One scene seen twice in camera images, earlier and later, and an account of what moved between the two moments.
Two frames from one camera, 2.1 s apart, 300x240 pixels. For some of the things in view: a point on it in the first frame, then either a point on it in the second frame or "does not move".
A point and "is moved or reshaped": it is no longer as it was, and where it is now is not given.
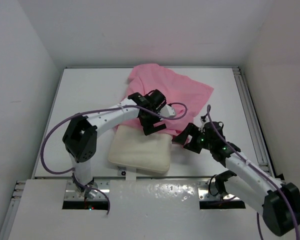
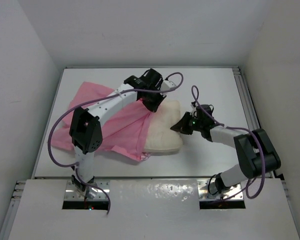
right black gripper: (180, 139) → (182, 125)
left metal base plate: (71, 193) does not move
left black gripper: (148, 126) → (154, 107)
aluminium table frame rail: (260, 147) does not move
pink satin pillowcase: (174, 86) → (124, 132)
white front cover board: (139, 210) does not move
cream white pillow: (131, 146) is moved or reshaped
